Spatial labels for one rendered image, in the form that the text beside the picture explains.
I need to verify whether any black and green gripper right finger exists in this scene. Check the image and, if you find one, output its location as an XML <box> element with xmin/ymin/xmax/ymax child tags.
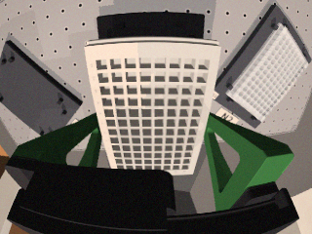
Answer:
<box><xmin>204</xmin><ymin>112</ymin><xmax>294</xmax><ymax>212</ymax></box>

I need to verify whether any white well plate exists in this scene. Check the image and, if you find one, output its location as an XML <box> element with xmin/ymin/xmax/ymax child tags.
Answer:
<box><xmin>226</xmin><ymin>22</ymin><xmax>309</xmax><ymax>122</ymax></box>
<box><xmin>85</xmin><ymin>36</ymin><xmax>221</xmax><ymax>176</ymax></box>

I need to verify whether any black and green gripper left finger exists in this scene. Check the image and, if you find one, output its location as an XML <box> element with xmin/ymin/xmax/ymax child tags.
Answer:
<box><xmin>12</xmin><ymin>113</ymin><xmax>102</xmax><ymax>168</ymax></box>

